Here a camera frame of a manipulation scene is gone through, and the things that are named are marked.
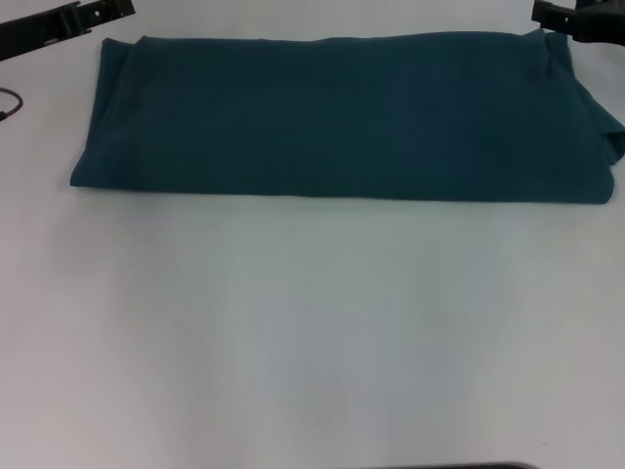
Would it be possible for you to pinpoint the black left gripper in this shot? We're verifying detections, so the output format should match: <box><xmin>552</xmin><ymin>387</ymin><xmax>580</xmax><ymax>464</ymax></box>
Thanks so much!
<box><xmin>0</xmin><ymin>0</ymin><xmax>137</xmax><ymax>64</ymax></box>

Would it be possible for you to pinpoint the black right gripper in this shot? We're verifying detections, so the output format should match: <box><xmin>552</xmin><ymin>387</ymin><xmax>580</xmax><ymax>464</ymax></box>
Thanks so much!
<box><xmin>530</xmin><ymin>0</ymin><xmax>625</xmax><ymax>46</ymax></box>

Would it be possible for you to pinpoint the teal T-shirt with FREE print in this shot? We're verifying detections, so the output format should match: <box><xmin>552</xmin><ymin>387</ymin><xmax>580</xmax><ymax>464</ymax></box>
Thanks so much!
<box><xmin>67</xmin><ymin>29</ymin><xmax>625</xmax><ymax>206</ymax></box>

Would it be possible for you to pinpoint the left arm maroon cable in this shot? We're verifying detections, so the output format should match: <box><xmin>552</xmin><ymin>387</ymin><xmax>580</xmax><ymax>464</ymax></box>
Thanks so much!
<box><xmin>0</xmin><ymin>86</ymin><xmax>24</xmax><ymax>123</ymax></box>

